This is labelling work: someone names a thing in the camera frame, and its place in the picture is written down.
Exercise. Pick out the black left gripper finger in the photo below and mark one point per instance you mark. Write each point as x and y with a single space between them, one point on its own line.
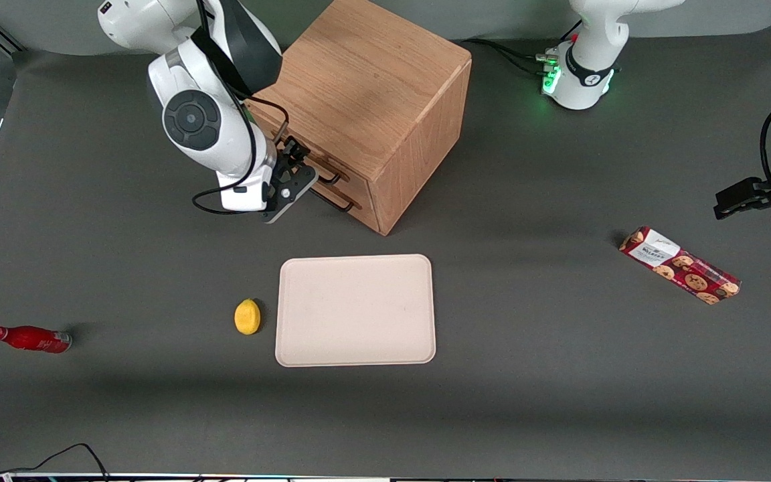
740 209
737 191

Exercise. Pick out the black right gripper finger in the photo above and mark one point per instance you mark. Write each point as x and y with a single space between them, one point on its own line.
305 177
295 150

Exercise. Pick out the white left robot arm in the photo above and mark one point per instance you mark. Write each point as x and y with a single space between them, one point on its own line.
586 87

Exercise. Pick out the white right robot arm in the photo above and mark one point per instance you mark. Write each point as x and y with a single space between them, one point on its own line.
191 120

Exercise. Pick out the wooden drawer cabinet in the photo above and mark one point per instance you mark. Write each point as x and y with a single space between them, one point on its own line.
372 80

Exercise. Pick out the red tartan cookie box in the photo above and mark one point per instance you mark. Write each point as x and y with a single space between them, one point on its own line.
680 264

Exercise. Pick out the yellow lemon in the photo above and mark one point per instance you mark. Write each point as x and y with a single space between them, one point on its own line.
247 317

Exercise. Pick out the beige rectangular tray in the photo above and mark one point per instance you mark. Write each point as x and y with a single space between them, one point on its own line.
355 311

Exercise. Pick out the red bottle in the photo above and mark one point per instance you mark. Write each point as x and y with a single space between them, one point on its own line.
31 339

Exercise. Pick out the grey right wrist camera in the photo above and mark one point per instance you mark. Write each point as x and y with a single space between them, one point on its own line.
278 213

